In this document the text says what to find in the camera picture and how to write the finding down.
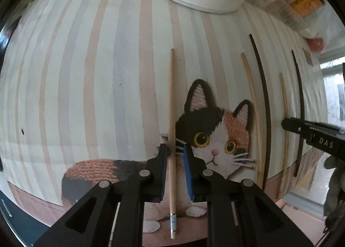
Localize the pale wooden chopstick banded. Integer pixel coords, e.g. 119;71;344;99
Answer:
168;48;177;239

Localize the dark square chopstick short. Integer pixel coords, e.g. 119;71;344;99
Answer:
291;50;305;177

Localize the tan bamboo chopstick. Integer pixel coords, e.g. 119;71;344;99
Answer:
276;72;291;200

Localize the black thin chopstick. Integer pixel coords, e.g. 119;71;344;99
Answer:
249;34;272;190

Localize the grey gloved hand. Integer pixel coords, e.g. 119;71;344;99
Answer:
323;156;344;230

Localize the light bamboo chopstick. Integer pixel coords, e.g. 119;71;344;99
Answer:
241;52;264;188

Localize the red tomato in bag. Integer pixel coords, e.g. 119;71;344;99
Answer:
306;38;325;53

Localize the white plastic bag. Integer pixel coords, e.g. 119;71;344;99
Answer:
299;10;344;54

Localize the striped cat placemat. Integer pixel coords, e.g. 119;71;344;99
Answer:
0;0;328;247

